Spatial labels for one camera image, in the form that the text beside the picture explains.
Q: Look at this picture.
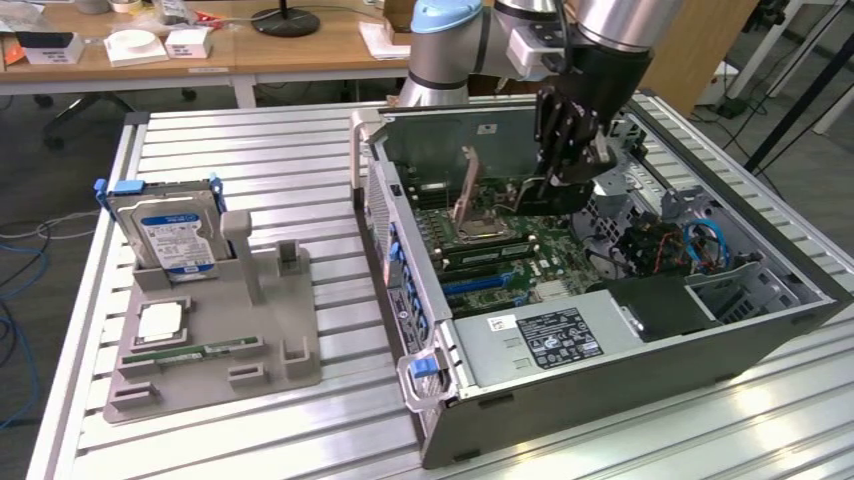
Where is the white box with black lid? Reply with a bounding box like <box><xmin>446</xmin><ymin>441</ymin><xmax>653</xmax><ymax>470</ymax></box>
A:
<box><xmin>14</xmin><ymin>30</ymin><xmax>87</xmax><ymax>66</ymax></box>

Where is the blue disk wire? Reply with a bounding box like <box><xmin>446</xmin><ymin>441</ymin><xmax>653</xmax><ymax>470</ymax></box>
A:
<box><xmin>684</xmin><ymin>218</ymin><xmax>734</xmax><ymax>275</ymax></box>

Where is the metal socket cover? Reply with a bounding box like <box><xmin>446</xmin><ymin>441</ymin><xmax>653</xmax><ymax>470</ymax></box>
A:
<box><xmin>451</xmin><ymin>143</ymin><xmax>483</xmax><ymax>224</ymax></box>

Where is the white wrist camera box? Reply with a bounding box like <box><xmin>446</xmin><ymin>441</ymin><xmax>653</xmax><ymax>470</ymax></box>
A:
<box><xmin>505</xmin><ymin>25</ymin><xmax>575</xmax><ymax>81</ymax></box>

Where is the grey power supply unit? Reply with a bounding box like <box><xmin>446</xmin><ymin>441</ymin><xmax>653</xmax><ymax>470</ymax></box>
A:
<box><xmin>453</xmin><ymin>291</ymin><xmax>646</xmax><ymax>390</ymax></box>

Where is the green RAM stick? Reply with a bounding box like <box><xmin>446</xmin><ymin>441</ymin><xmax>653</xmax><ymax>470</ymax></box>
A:
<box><xmin>122</xmin><ymin>337</ymin><xmax>263</xmax><ymax>365</ymax></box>

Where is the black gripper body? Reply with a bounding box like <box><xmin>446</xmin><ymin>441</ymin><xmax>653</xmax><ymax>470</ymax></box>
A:
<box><xmin>553</xmin><ymin>43</ymin><xmax>654</xmax><ymax>131</ymax></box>

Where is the stack of white papers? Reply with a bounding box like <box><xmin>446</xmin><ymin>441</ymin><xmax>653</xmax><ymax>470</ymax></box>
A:
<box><xmin>358</xmin><ymin>19</ymin><xmax>414</xmax><ymax>62</ymax></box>

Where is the blue expansion slot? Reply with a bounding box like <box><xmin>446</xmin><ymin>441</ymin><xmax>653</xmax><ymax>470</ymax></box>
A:
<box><xmin>439</xmin><ymin>276</ymin><xmax>513</xmax><ymax>297</ymax></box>

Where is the wooden cabinet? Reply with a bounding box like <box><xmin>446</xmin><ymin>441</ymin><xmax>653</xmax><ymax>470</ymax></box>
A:
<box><xmin>630</xmin><ymin>0</ymin><xmax>762</xmax><ymax>106</ymax></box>

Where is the white table frame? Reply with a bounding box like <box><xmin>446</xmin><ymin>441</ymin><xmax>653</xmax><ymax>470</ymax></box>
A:
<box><xmin>724</xmin><ymin>0</ymin><xmax>822</xmax><ymax>101</ymax></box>

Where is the dark floor power adapter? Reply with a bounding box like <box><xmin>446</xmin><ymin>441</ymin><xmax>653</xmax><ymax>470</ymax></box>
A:
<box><xmin>717</xmin><ymin>97</ymin><xmax>753</xmax><ymax>120</ymax></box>

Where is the installed black RAM stick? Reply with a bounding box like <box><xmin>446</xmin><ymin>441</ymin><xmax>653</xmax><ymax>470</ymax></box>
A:
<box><xmin>431</xmin><ymin>235</ymin><xmax>539</xmax><ymax>256</ymax></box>
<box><xmin>437</xmin><ymin>244</ymin><xmax>541</xmax><ymax>269</ymax></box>

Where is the grey plastic parts rack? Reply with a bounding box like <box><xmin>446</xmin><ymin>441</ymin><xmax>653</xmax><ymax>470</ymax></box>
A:
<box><xmin>103</xmin><ymin>209</ymin><xmax>323</xmax><ymax>425</ymax></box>

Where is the silver CPU chip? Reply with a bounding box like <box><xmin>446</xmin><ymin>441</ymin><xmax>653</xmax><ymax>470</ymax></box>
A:
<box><xmin>136</xmin><ymin>302</ymin><xmax>186</xmax><ymax>344</ymax></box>

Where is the black round lamp base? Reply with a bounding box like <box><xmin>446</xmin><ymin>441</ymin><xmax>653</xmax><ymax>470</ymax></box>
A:
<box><xmin>250</xmin><ymin>0</ymin><xmax>323</xmax><ymax>39</ymax></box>

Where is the black stand pole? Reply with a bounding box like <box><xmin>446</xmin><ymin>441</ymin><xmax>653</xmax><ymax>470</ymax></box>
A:
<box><xmin>744</xmin><ymin>29</ymin><xmax>854</xmax><ymax>174</ymax></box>

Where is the silver chipset heatsink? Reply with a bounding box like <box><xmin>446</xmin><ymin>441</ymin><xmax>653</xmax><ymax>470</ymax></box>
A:
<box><xmin>535</xmin><ymin>280</ymin><xmax>577</xmax><ymax>302</ymax></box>

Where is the metal disk bay cage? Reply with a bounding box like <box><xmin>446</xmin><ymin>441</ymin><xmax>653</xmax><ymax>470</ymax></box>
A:
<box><xmin>586</xmin><ymin>114</ymin><xmax>676</xmax><ymax>211</ymax></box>

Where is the open grey PC case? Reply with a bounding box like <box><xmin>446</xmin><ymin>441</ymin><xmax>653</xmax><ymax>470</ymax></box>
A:
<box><xmin>350</xmin><ymin>97</ymin><xmax>854</xmax><ymax>470</ymax></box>

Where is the blue floor cable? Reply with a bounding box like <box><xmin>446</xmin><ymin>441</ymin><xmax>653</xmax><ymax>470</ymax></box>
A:
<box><xmin>0</xmin><ymin>234</ymin><xmax>52</xmax><ymax>431</ymax></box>

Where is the wooden desk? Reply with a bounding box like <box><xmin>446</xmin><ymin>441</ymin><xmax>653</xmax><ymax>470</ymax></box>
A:
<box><xmin>0</xmin><ymin>0</ymin><xmax>509</xmax><ymax>96</ymax></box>

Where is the CPU socket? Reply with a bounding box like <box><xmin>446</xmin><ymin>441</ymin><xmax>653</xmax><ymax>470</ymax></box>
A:
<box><xmin>453</xmin><ymin>209</ymin><xmax>510</xmax><ymax>247</ymax></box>

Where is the small white carton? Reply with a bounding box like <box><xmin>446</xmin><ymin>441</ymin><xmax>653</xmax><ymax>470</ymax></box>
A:
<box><xmin>163</xmin><ymin>27</ymin><xmax>215</xmax><ymax>60</ymax></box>

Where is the hard disk with blue carrier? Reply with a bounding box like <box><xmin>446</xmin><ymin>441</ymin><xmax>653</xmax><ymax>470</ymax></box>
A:
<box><xmin>91</xmin><ymin>172</ymin><xmax>233</xmax><ymax>276</ymax></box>

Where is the green motherboard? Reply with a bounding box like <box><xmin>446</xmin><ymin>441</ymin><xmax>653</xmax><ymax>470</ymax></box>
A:
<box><xmin>403</xmin><ymin>169</ymin><xmax>626</xmax><ymax>321</ymax></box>

